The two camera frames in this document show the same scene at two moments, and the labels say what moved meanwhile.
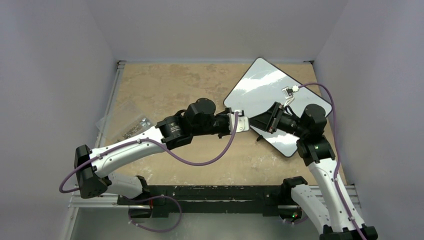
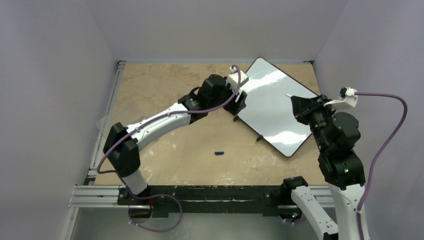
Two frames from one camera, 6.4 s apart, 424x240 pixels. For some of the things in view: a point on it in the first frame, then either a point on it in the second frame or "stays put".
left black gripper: [224, 114] to [234, 107]
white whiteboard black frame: [262, 86] stays put
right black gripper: [275, 117] to [305, 108]
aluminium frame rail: [76, 201] stays put
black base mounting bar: [159, 200] stays put
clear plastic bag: [125, 121] stays put
